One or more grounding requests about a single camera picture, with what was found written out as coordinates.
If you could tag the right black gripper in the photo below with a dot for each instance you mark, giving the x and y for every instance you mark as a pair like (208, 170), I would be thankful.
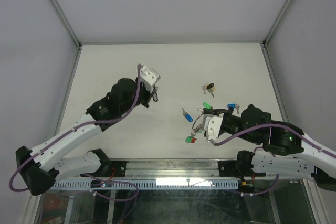
(218, 111)

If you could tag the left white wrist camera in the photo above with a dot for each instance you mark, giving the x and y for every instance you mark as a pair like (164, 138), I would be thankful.
(149, 75)

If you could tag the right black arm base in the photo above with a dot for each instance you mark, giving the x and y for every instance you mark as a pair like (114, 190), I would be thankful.
(232, 168)

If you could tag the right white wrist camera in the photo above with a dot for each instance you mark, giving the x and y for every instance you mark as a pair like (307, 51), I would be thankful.
(211, 125)

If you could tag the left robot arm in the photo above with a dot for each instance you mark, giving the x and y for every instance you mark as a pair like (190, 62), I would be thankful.
(40, 167)

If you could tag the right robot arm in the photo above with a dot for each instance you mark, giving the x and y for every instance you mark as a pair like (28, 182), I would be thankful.
(287, 149)

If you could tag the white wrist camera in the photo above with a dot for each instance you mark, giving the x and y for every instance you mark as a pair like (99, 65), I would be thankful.
(211, 125)
(149, 75)

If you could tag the yellow black tag key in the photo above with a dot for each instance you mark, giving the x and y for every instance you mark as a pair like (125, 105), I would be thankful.
(209, 88)

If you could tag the silver keyring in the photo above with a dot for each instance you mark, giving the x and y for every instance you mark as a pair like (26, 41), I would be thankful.
(197, 123)

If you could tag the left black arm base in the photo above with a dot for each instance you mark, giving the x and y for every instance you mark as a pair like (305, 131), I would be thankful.
(114, 169)

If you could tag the grey slotted cable duct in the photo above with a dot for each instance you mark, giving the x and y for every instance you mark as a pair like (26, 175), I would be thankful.
(173, 183)

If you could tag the aluminium mounting rail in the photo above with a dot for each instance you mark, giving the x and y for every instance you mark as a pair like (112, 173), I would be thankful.
(145, 168)

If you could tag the blue tag key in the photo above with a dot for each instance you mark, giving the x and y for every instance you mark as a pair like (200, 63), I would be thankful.
(187, 115)
(234, 106)

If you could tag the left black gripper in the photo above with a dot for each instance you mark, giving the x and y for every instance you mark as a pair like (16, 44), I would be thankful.
(148, 94)

